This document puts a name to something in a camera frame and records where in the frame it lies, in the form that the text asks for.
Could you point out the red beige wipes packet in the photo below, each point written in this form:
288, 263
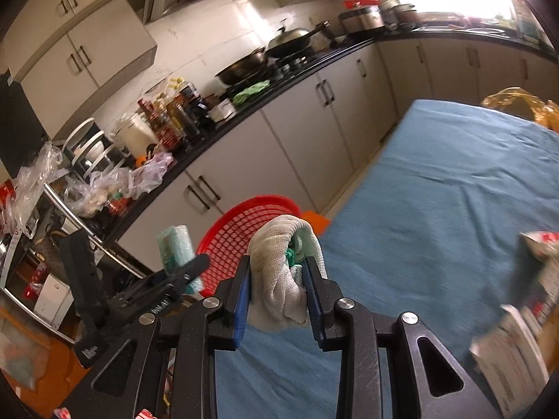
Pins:
541, 246

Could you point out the red white printed strip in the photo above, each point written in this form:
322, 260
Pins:
146, 414

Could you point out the yellow plastic bag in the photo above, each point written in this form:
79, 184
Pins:
519, 102

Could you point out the white carton box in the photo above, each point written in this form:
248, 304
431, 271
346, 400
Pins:
511, 358

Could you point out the brown pot with lid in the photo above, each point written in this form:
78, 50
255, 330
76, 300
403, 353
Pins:
399, 15

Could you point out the black kitchen countertop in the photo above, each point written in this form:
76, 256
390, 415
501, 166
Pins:
314, 67

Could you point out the black frying pan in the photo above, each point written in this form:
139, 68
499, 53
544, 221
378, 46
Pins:
244, 67

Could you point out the steel rice cooker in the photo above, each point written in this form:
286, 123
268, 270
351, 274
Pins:
361, 19

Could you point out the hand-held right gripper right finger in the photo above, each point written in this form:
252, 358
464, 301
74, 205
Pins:
312, 301

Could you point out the red plastic basket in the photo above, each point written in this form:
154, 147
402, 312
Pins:
236, 227

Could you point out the white dish rack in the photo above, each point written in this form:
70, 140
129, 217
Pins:
94, 148

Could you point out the row of condiment bottles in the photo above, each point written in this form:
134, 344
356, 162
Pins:
174, 115

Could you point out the grey base cabinets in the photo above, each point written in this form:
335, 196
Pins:
305, 139

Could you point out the beige wall cabinets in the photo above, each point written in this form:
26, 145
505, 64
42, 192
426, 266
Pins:
100, 48

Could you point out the white cloth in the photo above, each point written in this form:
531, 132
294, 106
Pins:
275, 253

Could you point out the steel wok with lid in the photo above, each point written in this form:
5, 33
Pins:
292, 37

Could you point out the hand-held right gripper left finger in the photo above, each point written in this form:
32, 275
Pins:
242, 310

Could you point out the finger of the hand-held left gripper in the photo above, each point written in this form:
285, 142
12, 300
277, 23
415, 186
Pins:
183, 270
83, 279

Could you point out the green wet wipes packet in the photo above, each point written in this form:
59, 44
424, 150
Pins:
174, 244

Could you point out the pile of clear plastic bags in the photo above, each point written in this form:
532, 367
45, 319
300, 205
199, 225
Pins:
131, 179

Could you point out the black appliance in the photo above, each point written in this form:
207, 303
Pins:
22, 122

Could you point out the metal shelf rack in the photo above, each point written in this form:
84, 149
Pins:
56, 209

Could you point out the gas stove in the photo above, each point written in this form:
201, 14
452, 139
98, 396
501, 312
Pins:
293, 64

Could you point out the green rag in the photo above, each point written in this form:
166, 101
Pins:
251, 91

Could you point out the red basin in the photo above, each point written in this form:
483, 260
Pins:
361, 3

